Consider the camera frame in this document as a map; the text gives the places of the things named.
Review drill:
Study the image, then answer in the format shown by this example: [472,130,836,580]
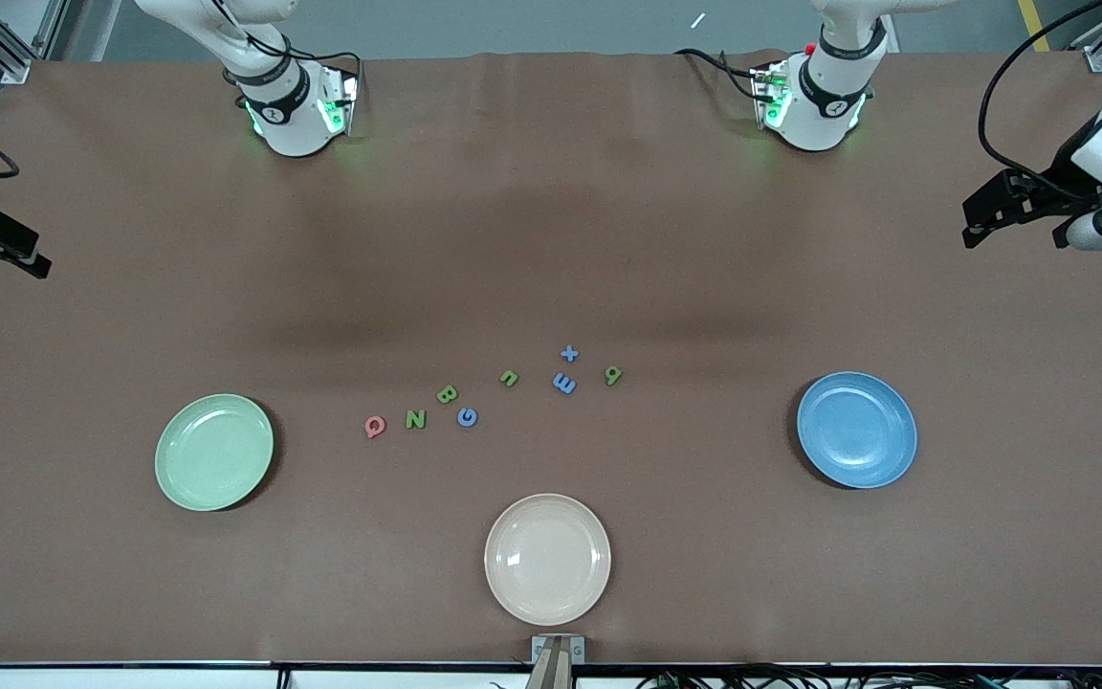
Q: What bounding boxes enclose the blue plate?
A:
[796,371,919,490]

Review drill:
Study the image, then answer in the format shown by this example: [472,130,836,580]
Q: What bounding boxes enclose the light green plate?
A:
[155,393,276,513]

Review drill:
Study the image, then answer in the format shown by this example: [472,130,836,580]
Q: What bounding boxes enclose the brown table cover mat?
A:
[0,50,1102,667]

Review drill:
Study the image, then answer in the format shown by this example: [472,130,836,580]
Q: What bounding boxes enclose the beige plate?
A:
[484,493,612,628]

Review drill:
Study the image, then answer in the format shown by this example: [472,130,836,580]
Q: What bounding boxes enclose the black left base cable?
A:
[673,48,764,102]

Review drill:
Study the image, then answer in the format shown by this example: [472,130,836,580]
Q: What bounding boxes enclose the black base cable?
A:
[673,48,764,102]
[224,33,363,108]

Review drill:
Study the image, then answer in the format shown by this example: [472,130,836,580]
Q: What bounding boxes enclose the black right base cable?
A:
[224,33,363,108]

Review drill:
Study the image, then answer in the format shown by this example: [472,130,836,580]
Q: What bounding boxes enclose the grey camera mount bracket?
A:
[530,634,586,689]

